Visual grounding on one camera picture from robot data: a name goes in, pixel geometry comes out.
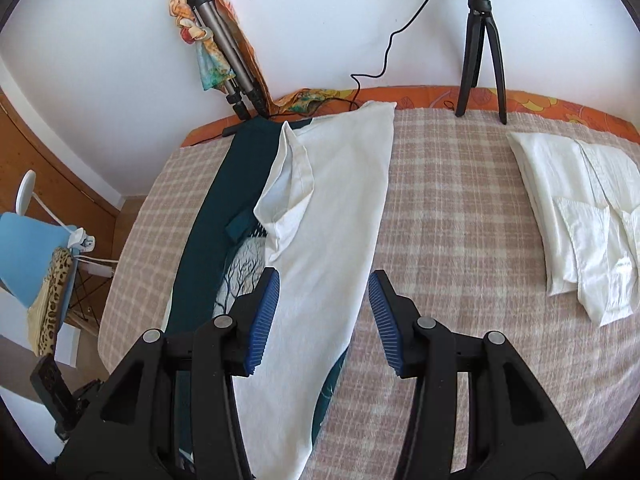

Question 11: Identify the dark green tree-print t-shirt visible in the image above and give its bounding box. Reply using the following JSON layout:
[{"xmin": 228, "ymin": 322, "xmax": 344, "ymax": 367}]
[{"xmin": 162, "ymin": 117, "xmax": 351, "ymax": 466}]

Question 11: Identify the folded white shirt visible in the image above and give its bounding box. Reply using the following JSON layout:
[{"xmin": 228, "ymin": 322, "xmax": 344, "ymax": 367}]
[{"xmin": 506, "ymin": 131, "xmax": 640, "ymax": 328}]

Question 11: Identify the beige plaid blanket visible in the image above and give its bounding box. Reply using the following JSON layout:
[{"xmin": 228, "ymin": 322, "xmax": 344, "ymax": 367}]
[{"xmin": 97, "ymin": 107, "xmax": 640, "ymax": 480}]

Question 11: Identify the grey folded tripod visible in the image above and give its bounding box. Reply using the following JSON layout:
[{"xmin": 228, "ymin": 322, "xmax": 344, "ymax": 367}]
[{"xmin": 185, "ymin": 0, "xmax": 271, "ymax": 121}]

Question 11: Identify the leopard print cloth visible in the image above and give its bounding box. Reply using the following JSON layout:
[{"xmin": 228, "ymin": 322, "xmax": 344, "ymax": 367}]
[{"xmin": 27, "ymin": 247, "xmax": 76, "ymax": 356}]

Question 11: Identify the colourful patterned scarf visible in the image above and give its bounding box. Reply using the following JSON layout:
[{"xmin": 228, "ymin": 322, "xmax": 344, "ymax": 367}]
[{"xmin": 167, "ymin": 0, "xmax": 346, "ymax": 116}]

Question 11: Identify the wooden wardrobe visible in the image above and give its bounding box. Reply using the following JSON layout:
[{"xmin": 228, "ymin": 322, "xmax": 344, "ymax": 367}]
[{"xmin": 0, "ymin": 87, "xmax": 121, "ymax": 261}]

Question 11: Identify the blue chair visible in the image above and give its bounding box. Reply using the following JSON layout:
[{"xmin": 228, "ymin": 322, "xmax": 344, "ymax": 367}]
[{"xmin": 0, "ymin": 212, "xmax": 106, "ymax": 336}]

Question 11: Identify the black cable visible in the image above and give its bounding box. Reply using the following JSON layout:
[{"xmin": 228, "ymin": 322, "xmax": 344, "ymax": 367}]
[{"xmin": 220, "ymin": 0, "xmax": 446, "ymax": 138}]

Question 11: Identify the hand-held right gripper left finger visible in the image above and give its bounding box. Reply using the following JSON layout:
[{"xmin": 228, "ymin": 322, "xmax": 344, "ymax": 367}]
[{"xmin": 57, "ymin": 267, "xmax": 281, "ymax": 480}]

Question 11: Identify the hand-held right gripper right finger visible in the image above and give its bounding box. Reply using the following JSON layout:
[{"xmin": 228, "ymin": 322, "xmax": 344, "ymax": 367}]
[{"xmin": 367, "ymin": 270, "xmax": 586, "ymax": 480}]

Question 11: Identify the white power adapter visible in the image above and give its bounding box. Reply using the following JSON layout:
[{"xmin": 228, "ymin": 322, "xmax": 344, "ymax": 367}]
[{"xmin": 67, "ymin": 229, "xmax": 97, "ymax": 252}]

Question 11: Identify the white desk lamp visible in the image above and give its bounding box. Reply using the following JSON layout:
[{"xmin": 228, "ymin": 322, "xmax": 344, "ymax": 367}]
[{"xmin": 12, "ymin": 170, "xmax": 96, "ymax": 251}]

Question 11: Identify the black tripod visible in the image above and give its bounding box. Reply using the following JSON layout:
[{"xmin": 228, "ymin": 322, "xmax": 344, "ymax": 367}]
[{"xmin": 454, "ymin": 0, "xmax": 508, "ymax": 126}]

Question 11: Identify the orange floral bed sheet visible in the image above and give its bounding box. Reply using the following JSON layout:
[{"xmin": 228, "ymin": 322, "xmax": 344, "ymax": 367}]
[{"xmin": 180, "ymin": 86, "xmax": 640, "ymax": 148}]

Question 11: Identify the white t-shirt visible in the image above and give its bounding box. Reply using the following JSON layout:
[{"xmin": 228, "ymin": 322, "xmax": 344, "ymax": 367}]
[{"xmin": 232, "ymin": 101, "xmax": 398, "ymax": 480}]

